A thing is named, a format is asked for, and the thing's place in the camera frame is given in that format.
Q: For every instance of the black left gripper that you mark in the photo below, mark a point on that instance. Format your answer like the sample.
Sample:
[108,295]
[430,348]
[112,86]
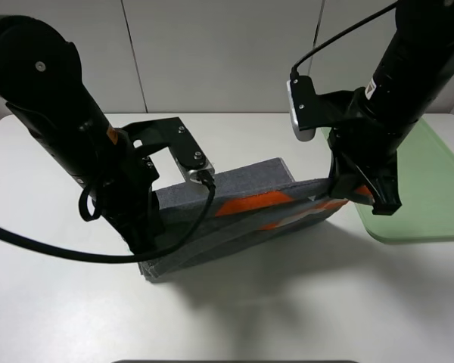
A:
[121,192]

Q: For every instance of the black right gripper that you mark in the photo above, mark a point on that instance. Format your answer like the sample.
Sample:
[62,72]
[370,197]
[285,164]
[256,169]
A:
[367,151]

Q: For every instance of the grey towel with orange patches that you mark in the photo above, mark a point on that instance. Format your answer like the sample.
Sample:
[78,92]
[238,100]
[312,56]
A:
[253,204]

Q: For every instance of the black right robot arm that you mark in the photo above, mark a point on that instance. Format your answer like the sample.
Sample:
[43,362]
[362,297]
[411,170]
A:
[417,64]

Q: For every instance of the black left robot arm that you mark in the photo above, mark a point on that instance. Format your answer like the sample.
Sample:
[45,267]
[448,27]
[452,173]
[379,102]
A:
[41,84]

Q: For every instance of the light green plastic tray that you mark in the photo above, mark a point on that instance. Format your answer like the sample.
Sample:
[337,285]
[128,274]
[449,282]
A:
[426,187]

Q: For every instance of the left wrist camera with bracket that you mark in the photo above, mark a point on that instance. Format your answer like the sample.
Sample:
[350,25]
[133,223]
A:
[172,133]

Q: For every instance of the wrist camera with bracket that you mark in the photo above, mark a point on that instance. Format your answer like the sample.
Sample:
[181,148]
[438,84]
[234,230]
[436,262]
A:
[310,111]
[172,133]

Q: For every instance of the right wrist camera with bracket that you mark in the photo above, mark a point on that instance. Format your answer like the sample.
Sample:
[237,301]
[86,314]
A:
[310,111]

